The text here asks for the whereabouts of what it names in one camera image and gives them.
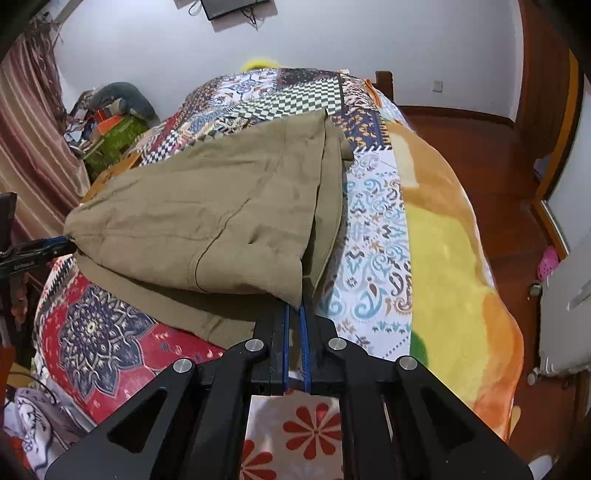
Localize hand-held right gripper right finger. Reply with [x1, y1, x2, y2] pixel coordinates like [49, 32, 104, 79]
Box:
[298, 295, 534, 480]

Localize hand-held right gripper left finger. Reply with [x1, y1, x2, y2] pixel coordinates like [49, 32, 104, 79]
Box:
[45, 302, 296, 480]

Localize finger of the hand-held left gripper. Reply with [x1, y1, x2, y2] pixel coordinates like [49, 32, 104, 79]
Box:
[0, 235, 78, 278]

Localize olive green pants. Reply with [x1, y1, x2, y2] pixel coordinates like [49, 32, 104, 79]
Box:
[62, 109, 355, 352]

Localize striped brown curtain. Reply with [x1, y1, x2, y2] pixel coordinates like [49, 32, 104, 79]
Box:
[0, 34, 90, 241]

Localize orange flowered sheet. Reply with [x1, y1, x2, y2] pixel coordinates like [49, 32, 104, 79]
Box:
[83, 152, 139, 199]

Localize patchwork printed quilt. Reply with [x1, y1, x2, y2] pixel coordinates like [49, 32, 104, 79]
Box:
[32, 68, 414, 480]

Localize pile of papers and boxes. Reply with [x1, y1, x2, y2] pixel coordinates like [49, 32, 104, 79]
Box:
[65, 90, 125, 158]

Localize green storage bag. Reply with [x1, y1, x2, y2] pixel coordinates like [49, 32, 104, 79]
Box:
[83, 115, 151, 181]

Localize orange yellow fleece blanket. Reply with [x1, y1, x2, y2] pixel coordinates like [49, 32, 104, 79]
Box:
[385, 117, 525, 444]

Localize white printed cloth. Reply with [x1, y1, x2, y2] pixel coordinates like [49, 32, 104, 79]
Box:
[4, 388, 84, 480]

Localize pink slippers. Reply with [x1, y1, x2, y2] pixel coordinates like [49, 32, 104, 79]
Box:
[538, 247, 559, 282]

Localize yellow fuzzy arch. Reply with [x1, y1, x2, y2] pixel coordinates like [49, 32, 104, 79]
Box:
[240, 56, 282, 72]

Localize small black monitor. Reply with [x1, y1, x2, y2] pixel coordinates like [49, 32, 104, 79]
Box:
[201, 0, 259, 21]

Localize wooden wardrobe with white doors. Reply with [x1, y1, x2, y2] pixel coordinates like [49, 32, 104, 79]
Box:
[531, 46, 591, 259]

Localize brown wooden door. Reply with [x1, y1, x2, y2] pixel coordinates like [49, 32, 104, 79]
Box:
[517, 0, 578, 158]

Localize wooden bed post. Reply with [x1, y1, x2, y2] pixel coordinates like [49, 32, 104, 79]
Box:
[375, 70, 394, 102]

